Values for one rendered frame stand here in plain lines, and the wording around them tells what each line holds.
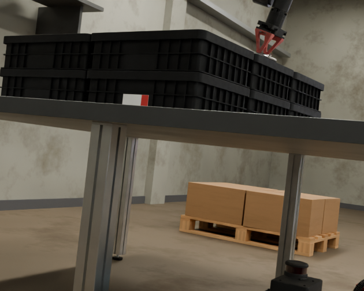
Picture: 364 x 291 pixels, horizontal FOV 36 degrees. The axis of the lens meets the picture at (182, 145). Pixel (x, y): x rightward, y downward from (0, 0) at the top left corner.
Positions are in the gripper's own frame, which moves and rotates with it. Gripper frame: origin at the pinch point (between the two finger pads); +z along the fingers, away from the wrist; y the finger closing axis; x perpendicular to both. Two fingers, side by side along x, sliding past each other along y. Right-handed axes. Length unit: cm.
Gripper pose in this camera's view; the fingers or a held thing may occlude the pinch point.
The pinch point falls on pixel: (262, 52)
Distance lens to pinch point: 193.7
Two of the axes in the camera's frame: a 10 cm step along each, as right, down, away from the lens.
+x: 7.3, 3.9, -5.5
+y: -5.8, -0.6, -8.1
